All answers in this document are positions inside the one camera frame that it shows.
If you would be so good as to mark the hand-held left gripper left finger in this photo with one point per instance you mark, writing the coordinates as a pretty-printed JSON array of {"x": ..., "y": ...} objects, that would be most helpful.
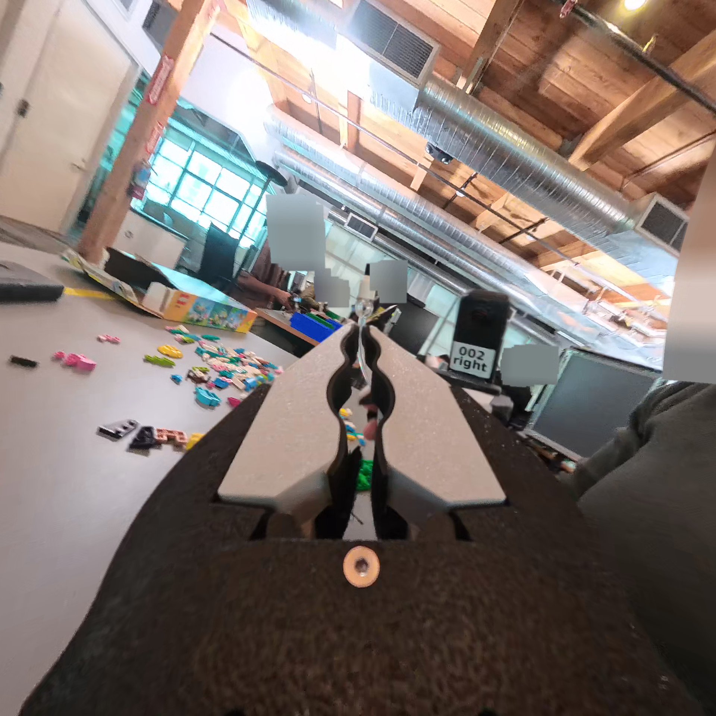
[{"x": 279, "y": 442}]

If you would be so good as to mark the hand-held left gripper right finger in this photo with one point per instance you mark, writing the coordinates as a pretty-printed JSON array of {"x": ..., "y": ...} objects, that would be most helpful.
[{"x": 442, "y": 442}]

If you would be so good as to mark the clear toy piece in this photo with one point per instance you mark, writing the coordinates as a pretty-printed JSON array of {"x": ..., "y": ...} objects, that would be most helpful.
[{"x": 363, "y": 321}]

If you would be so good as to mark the small white toy brick piece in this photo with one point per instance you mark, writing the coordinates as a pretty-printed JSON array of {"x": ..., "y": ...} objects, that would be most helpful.
[{"x": 367, "y": 282}]

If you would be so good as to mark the person's right hand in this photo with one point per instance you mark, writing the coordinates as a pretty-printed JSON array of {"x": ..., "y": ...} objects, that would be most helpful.
[{"x": 370, "y": 428}]

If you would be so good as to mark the green brick base build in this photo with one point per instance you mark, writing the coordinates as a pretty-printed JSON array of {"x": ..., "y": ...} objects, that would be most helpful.
[{"x": 364, "y": 475}]

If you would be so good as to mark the yellow round toy brick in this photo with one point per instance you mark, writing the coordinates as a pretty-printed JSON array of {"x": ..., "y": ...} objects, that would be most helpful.
[{"x": 194, "y": 441}]

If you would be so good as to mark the pile of pastel toy bricks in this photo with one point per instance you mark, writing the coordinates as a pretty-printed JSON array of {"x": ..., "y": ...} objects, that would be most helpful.
[{"x": 224, "y": 363}]

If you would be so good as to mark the orange angled toy plate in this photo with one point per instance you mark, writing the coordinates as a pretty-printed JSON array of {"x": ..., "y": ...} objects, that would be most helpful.
[{"x": 170, "y": 436}]

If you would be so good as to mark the blue storage bin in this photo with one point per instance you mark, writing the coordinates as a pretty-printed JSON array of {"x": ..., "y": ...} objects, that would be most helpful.
[{"x": 313, "y": 326}]

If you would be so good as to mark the black wedge toy plate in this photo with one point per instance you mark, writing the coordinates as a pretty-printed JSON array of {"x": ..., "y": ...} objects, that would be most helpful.
[
  {"x": 144, "y": 437},
  {"x": 117, "y": 428}
]

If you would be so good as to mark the dark computer monitor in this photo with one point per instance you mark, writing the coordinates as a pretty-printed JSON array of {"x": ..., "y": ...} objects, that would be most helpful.
[{"x": 593, "y": 403}]

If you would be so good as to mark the colourful toy set box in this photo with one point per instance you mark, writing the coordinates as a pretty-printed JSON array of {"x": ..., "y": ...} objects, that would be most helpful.
[{"x": 196, "y": 305}]

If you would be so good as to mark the black mesh chair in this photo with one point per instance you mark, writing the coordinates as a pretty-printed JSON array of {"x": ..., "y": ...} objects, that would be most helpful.
[{"x": 219, "y": 257}]

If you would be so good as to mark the pink flower brick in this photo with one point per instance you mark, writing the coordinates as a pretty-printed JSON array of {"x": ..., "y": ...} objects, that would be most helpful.
[{"x": 77, "y": 359}]

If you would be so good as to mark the white recycling bin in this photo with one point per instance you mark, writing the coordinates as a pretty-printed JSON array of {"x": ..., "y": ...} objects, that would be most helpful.
[{"x": 151, "y": 240}]

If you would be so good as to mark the black floor lamp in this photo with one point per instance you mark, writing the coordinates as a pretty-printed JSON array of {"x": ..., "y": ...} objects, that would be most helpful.
[{"x": 269, "y": 169}]

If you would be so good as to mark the large grid window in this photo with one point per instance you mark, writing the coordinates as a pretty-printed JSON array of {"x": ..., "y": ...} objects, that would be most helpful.
[{"x": 207, "y": 184}]

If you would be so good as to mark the small black toy pin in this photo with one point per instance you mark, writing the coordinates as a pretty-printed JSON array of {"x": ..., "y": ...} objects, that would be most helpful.
[{"x": 23, "y": 362}]

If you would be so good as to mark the black power bank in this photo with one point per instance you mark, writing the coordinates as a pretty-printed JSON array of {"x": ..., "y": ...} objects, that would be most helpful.
[{"x": 28, "y": 285}]

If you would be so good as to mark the red fire extinguisher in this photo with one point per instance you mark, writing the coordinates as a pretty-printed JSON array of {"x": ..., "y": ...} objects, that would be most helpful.
[{"x": 140, "y": 179}]

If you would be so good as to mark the white double door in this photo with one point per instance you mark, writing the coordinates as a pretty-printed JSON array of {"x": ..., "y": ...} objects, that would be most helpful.
[{"x": 61, "y": 112}]

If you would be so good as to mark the silver air duct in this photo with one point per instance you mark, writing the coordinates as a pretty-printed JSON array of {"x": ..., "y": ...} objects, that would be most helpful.
[{"x": 503, "y": 151}]

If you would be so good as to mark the wooden support post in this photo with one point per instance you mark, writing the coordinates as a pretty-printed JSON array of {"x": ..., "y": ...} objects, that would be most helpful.
[{"x": 145, "y": 123}]

